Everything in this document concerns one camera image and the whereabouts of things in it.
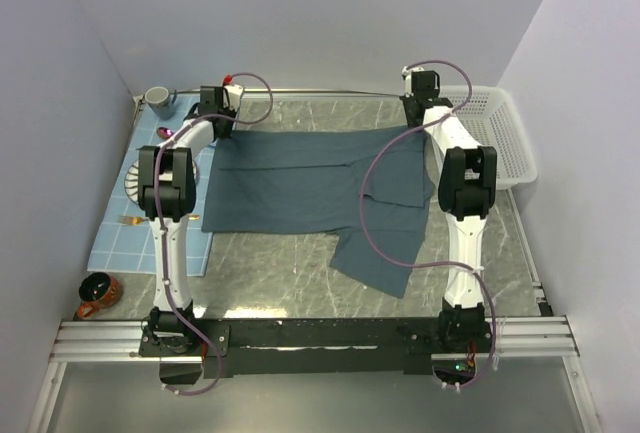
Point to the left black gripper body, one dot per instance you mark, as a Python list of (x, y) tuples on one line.
[(228, 125)]

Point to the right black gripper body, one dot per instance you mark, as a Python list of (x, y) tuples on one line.
[(412, 123)]

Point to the blue-grey t-shirt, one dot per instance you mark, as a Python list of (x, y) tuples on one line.
[(370, 188)]

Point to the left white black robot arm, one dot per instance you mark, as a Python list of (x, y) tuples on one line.
[(167, 195)]

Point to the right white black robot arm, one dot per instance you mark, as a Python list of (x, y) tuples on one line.
[(466, 192)]

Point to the grey mug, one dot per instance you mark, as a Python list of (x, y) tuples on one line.
[(161, 101)]

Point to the iridescent purple spoon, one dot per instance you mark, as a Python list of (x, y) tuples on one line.
[(164, 133)]

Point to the white perforated plastic basket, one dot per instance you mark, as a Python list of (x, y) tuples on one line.
[(491, 117)]

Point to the white blue striped plate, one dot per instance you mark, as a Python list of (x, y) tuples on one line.
[(135, 180)]

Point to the gold fork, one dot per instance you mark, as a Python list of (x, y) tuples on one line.
[(132, 220)]

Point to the blue checked placemat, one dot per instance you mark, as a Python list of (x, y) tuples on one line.
[(121, 248)]

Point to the brown orange ceramic mug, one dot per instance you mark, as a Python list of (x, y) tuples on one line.
[(97, 292)]

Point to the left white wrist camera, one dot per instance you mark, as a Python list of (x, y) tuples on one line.
[(232, 96)]

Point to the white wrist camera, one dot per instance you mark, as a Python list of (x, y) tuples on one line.
[(406, 75), (232, 96)]

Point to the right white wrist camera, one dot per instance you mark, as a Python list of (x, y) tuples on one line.
[(406, 75)]

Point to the aluminium frame rail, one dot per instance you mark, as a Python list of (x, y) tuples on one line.
[(118, 341)]

